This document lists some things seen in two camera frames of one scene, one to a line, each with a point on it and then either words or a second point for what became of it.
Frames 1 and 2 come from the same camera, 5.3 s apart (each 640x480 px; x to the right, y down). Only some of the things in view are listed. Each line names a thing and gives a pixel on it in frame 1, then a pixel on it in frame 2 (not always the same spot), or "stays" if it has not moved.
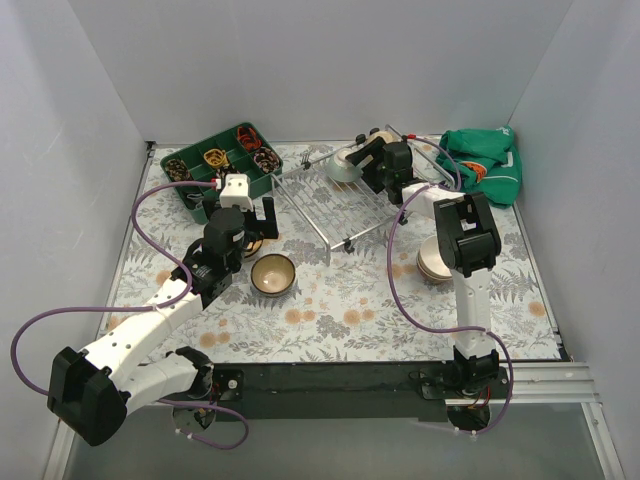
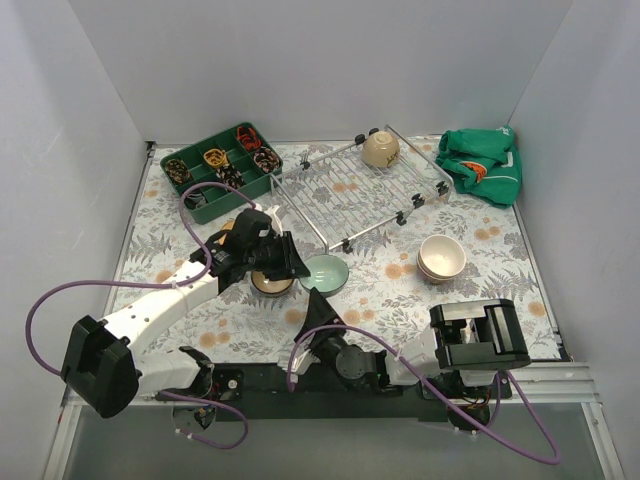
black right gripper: [373, 163] -> [324, 334]
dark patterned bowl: [273, 275] stays
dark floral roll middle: [226, 170] stays
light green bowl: [341, 169] -> [327, 274]
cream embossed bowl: [430, 260] stays
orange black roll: [248, 137] stays
